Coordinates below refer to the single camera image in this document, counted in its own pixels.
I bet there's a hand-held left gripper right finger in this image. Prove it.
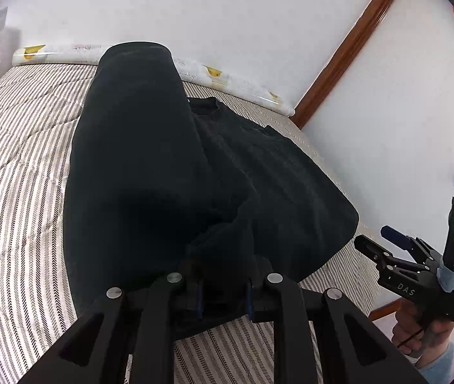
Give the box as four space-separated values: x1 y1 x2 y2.
247 260 429 384

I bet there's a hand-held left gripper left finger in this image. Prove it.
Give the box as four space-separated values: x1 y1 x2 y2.
19 262 207 384

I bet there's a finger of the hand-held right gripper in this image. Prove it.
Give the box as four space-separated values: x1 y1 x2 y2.
354 235 425 273
381 225 437 262

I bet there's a black t-shirt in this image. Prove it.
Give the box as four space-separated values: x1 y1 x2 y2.
62 41 359 339

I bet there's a person's right forearm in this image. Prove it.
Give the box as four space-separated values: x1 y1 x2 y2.
415 342 454 384

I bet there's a person's right hand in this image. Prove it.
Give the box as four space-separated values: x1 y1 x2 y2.
391 302 451 364

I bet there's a white rolled mat duck print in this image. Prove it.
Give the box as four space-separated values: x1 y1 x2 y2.
12 44 295 116

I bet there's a striped grey mattress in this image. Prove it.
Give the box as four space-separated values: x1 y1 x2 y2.
0 62 395 384

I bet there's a wooden door frame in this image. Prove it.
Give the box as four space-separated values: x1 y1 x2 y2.
291 0 411 126

